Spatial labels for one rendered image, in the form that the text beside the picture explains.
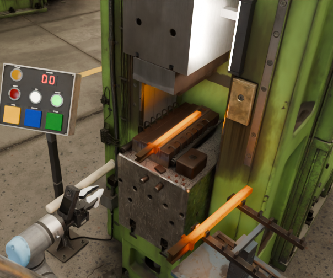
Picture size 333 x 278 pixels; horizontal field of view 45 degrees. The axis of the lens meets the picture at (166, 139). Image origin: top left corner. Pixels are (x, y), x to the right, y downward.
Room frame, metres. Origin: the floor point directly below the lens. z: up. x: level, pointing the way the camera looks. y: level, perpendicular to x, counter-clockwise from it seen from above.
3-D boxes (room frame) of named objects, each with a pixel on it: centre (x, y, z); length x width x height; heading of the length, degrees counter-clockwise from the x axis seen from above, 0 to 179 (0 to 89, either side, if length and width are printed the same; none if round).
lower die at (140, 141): (1.54, -0.05, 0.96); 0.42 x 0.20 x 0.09; 146
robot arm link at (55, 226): (0.88, 0.36, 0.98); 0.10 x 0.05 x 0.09; 56
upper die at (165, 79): (1.54, -0.05, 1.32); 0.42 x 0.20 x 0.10; 146
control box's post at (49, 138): (1.60, 0.57, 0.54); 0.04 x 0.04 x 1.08; 56
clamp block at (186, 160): (1.31, -0.11, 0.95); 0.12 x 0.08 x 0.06; 146
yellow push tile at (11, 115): (1.49, 0.70, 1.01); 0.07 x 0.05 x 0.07; 81
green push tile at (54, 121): (1.46, 0.50, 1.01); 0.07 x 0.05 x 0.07; 81
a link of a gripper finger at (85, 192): (1.05, 0.27, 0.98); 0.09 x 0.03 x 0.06; 151
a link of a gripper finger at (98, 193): (1.03, 0.24, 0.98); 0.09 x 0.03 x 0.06; 142
